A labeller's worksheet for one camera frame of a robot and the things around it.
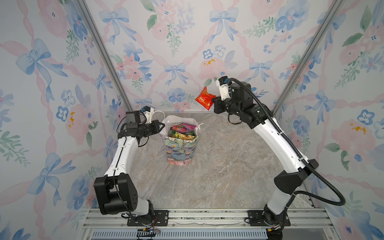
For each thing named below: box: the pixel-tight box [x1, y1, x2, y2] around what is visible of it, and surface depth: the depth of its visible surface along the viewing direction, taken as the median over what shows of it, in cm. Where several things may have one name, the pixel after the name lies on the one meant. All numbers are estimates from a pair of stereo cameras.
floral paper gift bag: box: [159, 115, 201, 167], surface depth 83 cm
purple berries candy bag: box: [170, 123, 197, 134], surface depth 86 cm
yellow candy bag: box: [172, 132, 197, 141], surface depth 81 cm
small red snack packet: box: [195, 86, 217, 111], surface depth 73 cm
